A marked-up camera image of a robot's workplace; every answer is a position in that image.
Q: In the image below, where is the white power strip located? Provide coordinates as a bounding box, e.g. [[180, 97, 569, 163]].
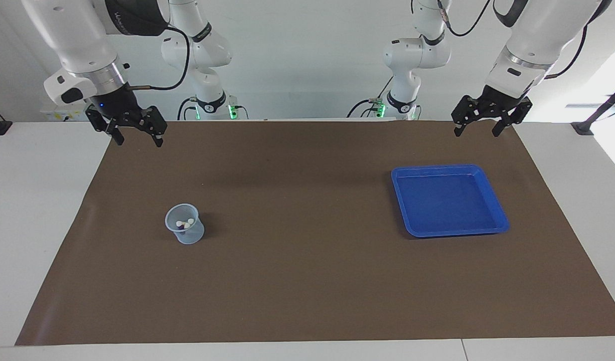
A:
[[40, 103, 95, 122]]

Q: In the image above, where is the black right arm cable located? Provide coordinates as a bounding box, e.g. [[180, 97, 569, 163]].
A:
[[127, 25, 190, 91]]

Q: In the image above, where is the brown table mat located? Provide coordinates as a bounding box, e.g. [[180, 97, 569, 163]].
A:
[[15, 120, 615, 346]]

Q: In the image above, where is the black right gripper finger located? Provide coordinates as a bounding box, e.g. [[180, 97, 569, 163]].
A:
[[136, 105, 168, 148], [85, 104, 125, 146]]

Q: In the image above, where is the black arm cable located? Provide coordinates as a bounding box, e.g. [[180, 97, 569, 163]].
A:
[[436, 0, 589, 81], [127, 25, 190, 91]]

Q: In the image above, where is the translucent plastic cup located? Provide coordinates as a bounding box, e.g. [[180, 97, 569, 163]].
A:
[[165, 203, 205, 245]]

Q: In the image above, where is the black stand bracket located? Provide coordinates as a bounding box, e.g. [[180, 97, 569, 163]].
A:
[[571, 80, 615, 136]]

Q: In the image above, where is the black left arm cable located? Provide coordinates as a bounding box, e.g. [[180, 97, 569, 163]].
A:
[[436, 0, 589, 81]]

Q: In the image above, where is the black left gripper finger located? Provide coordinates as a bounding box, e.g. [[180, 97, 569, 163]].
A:
[[451, 95, 483, 137], [492, 98, 533, 137]]

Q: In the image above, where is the blue plastic tray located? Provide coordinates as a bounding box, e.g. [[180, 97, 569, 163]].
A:
[[391, 164, 511, 238]]

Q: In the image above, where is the black base cable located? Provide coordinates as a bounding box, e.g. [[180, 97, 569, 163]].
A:
[[177, 97, 200, 121], [347, 99, 381, 119]]

